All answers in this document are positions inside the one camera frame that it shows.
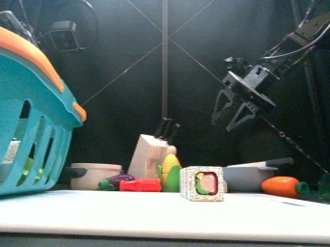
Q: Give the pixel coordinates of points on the teal plastic shopping basket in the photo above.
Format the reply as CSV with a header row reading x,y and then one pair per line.
x,y
30,106

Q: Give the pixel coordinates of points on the cream toy knife block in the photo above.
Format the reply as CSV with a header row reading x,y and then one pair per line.
x,y
153,154

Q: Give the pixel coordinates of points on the toy sushi roll block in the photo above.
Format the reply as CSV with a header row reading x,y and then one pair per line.
x,y
202,183

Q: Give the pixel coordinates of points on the purple toy eggplant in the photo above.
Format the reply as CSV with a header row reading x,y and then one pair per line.
x,y
117,181

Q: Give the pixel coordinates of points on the orange toy carrot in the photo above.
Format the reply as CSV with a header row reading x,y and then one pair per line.
x,y
284,186

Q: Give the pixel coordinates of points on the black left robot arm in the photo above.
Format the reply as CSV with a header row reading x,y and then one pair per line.
x,y
61,35

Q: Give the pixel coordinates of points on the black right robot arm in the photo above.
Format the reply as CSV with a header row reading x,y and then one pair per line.
x,y
297,38

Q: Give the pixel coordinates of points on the cream toy cooking pot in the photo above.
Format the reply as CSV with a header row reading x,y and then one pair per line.
x,y
97,175

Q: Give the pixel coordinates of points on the yellow toy corn cob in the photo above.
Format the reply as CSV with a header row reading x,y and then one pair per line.
x,y
170,172

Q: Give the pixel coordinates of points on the white cutting board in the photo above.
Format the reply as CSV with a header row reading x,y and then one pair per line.
x,y
164,214

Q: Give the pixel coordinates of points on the vertical metal frame pole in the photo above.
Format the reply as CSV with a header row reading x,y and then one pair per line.
x,y
165,58

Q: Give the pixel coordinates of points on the red toy pepper piece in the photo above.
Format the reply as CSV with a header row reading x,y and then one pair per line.
x,y
141,185

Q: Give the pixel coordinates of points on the grey toy saucepan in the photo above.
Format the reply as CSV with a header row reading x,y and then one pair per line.
x,y
252,176

